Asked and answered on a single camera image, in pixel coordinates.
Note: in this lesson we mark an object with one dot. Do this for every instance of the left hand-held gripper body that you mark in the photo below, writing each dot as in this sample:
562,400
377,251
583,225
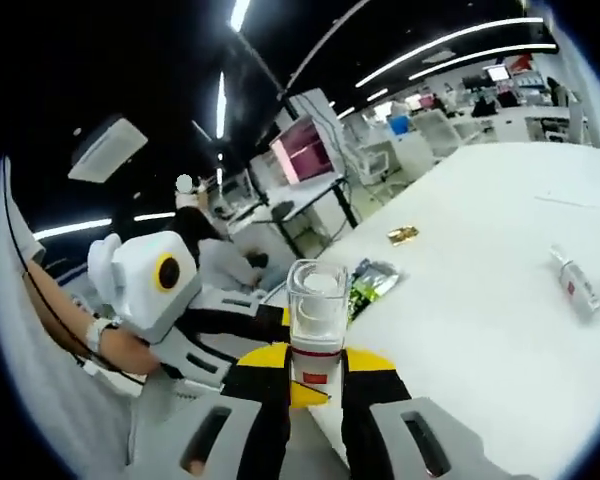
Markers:
140,290

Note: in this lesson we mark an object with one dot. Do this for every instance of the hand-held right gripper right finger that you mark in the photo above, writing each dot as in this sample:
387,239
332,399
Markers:
370,420

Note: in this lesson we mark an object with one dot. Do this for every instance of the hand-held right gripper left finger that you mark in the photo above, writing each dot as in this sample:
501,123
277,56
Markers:
260,430

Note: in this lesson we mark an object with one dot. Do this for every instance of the square clear-cap skincare bottle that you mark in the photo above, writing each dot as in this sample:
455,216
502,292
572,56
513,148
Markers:
317,310

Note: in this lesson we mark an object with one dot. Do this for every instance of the green skincare sachet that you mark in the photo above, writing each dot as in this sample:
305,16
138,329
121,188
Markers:
375,287

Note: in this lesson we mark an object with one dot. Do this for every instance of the gold skincare sachet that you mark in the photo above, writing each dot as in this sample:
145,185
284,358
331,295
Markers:
404,235

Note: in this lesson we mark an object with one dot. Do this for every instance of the slim silver skincare bottle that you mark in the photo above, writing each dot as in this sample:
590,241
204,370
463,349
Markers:
577,285

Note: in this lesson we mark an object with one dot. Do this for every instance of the blue storage box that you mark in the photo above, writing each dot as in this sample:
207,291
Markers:
400,126

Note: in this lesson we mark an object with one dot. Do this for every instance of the person's left hand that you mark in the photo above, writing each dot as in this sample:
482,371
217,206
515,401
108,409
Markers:
127,355

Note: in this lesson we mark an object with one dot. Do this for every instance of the white standing desk black legs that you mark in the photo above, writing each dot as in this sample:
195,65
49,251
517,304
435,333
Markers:
305,197

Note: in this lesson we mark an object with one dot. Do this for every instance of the white ceiling air conditioner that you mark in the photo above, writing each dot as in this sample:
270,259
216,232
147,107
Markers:
105,150

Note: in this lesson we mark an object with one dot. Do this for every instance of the laptop with purple screen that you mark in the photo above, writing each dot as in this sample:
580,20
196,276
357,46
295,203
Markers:
305,155

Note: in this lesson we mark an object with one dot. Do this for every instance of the wide ceiling light strip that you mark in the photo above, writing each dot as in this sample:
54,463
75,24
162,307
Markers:
240,15

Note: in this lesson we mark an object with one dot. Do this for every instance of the small bright monitor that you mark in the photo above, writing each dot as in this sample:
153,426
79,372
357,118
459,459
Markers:
497,73

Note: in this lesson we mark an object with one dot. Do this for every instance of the thin ceiling light strip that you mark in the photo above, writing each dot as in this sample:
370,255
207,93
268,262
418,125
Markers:
540,47
530,21

